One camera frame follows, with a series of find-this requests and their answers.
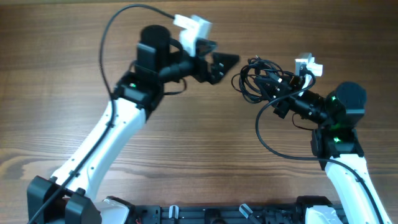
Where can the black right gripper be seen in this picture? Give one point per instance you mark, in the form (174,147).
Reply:
(278,81)

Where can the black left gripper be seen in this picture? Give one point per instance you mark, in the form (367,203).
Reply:
(204,74)

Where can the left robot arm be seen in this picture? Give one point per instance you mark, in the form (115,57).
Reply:
(69,195)

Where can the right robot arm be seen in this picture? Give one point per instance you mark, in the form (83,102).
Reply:
(334,142)

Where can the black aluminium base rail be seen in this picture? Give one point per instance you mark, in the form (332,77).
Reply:
(268,214)

